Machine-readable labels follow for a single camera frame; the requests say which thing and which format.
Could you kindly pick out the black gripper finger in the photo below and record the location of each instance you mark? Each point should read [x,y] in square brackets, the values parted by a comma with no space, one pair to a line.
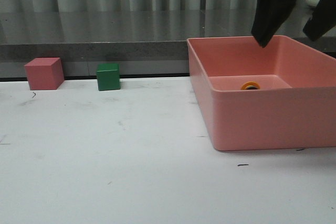
[269,16]
[321,20]

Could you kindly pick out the yellow push button switch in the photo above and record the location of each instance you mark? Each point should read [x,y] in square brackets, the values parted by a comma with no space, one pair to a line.
[250,85]

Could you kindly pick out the pink plastic bin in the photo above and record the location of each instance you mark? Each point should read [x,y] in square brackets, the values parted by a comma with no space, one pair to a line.
[294,107]

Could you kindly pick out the grey stone counter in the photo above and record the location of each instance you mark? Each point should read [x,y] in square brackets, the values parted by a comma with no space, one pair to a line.
[143,43]

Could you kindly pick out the green cube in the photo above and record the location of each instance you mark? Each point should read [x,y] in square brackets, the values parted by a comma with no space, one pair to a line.
[108,77]

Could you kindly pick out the pink cube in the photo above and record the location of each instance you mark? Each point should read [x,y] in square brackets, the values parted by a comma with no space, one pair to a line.
[44,73]

